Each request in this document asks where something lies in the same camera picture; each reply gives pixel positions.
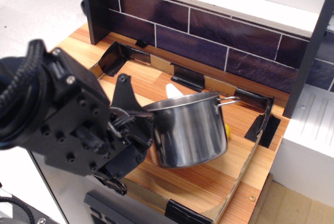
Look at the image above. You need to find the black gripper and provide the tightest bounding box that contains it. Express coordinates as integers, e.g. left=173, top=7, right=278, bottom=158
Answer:
left=28, top=48, right=154, bottom=190

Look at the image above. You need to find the stainless steel pot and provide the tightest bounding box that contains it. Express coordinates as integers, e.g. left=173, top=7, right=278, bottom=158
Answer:
left=144, top=92, right=240, bottom=169

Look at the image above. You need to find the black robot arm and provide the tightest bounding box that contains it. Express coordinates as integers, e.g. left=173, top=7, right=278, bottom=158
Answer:
left=1, top=39, right=153, bottom=195

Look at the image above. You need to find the cardboard fence with black tape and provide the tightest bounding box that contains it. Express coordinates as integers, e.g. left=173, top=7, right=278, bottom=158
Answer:
left=90, top=43, right=286, bottom=223

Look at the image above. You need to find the yellow toy piece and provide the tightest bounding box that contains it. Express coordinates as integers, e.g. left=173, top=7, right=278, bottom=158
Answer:
left=224, top=123, right=231, bottom=140

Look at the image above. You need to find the black toy oven panel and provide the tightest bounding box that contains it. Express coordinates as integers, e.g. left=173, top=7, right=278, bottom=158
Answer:
left=83, top=192, right=135, bottom=223

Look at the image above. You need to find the white sink drainboard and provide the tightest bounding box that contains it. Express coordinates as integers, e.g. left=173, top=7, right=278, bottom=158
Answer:
left=270, top=85, right=333, bottom=206

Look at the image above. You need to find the dark shelf frame with backsplash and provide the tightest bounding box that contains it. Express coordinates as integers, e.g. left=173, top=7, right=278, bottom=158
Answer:
left=85, top=0, right=333, bottom=114

